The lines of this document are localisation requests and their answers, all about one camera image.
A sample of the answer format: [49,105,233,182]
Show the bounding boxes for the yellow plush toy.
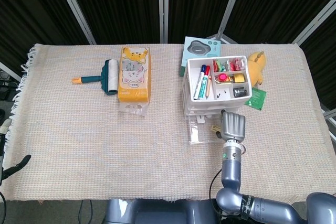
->
[248,51,266,87]

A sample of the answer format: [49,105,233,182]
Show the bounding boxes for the beige woven tablecloth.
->
[1,42,332,205]

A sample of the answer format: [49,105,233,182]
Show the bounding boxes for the blue cap whiteboard marker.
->
[193,64,207,101]

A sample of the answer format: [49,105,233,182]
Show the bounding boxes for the teal lint roller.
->
[72,59,120,96]

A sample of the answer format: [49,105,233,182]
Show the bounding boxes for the light blue product box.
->
[179,36,223,78]

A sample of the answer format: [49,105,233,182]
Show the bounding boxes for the green foil sachet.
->
[244,89,267,110]

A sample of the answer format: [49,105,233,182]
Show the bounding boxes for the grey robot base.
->
[104,199,220,224]

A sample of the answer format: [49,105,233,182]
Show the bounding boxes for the wooden pencil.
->
[205,77,213,98]

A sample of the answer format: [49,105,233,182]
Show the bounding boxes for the black floor cables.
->
[77,199,93,219]

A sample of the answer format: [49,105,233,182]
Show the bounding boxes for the black electronic devices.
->
[0,70,13,102]

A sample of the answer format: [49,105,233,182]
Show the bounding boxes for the black binder clips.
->
[233,87,248,98]

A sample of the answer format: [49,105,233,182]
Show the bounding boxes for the black folding partition screen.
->
[0,0,336,141]

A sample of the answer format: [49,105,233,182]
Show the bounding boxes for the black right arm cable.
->
[208,168,224,209]

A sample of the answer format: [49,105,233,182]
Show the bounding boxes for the white drawer organizer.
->
[182,55,253,119]

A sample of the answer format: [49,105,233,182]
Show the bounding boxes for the red and green clips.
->
[212,60,230,72]

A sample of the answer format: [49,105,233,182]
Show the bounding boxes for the red cap whiteboard marker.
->
[198,66,211,101]

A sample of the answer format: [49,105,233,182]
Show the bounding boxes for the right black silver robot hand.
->
[215,109,247,142]

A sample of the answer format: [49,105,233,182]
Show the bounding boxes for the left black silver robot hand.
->
[0,118,32,180]

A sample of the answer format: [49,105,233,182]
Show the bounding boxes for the yellow cat tissue pack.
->
[117,46,153,117]

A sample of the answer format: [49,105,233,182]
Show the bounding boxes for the red clips in clear wrap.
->
[229,58,246,71]

